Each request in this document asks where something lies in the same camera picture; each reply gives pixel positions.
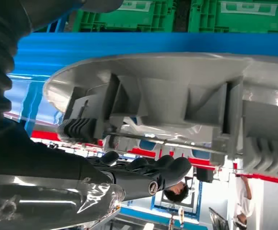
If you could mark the blue metal shelf rack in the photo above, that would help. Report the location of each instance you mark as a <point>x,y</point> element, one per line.
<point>153,43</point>

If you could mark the person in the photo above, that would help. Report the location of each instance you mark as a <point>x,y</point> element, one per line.
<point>243,196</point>
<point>176,192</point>

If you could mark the green plastic crate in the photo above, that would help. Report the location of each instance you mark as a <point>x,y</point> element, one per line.
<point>119,19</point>
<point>249,16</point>

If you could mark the red barrier belt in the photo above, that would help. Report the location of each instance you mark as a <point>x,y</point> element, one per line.
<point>45,135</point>

